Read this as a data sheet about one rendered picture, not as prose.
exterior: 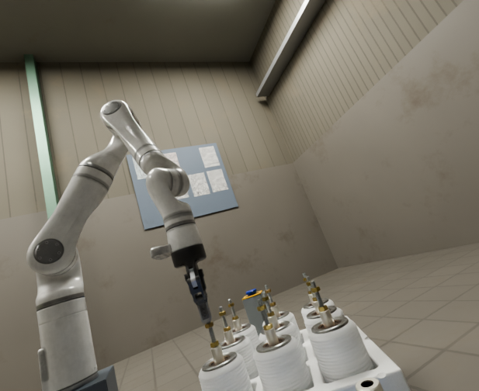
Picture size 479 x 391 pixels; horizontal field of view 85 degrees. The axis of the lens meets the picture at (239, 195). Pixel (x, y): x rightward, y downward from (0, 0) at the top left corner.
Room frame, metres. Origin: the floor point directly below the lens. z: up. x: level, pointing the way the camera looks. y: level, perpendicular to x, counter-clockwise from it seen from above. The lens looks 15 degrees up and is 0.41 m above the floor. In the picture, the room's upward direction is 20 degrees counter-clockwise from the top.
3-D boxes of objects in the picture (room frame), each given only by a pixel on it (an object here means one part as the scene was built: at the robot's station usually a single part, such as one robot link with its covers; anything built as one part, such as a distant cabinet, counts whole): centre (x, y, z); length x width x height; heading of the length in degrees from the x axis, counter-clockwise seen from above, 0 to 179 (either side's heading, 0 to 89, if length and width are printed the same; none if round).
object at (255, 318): (1.01, 0.08, 0.16); 0.07 x 0.07 x 0.31; 85
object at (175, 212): (0.60, 0.16, 0.62); 0.09 x 0.07 x 0.15; 143
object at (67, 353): (0.60, 0.46, 0.39); 0.09 x 0.09 x 0.17; 24
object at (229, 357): (0.60, 0.15, 0.25); 0.08 x 0.08 x 0.01
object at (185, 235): (0.60, 0.17, 0.52); 0.11 x 0.09 x 0.06; 100
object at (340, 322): (0.59, -0.08, 0.25); 0.08 x 0.08 x 0.01
